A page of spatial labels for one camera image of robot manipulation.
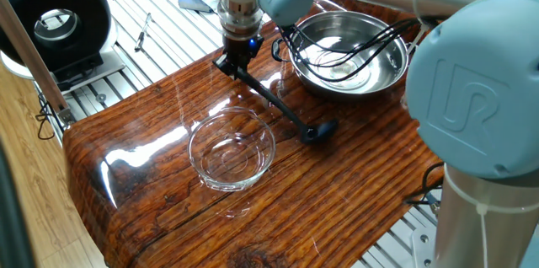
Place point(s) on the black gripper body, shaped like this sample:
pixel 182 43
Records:
pixel 242 49

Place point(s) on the dark foreground frame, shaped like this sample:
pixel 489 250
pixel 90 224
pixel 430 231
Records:
pixel 10 226

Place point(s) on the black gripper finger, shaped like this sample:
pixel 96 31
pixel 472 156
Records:
pixel 225 65
pixel 242 72

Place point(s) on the white zip tie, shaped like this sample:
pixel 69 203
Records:
pixel 482 209

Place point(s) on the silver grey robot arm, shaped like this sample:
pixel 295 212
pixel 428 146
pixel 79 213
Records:
pixel 463 91

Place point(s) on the black ladle with red accents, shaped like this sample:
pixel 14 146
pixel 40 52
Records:
pixel 316 133

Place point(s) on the clear glass bowl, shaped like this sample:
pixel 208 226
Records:
pixel 231 154

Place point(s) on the brown wooden beam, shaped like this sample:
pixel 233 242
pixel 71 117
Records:
pixel 25 49

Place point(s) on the glossy wood grain table mat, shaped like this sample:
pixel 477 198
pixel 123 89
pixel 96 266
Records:
pixel 316 196

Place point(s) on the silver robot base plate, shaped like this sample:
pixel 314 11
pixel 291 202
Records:
pixel 423 247

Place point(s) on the small screwdriver tool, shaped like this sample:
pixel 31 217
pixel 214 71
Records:
pixel 141 38

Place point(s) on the metal washer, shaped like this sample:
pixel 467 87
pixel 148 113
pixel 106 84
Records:
pixel 101 98

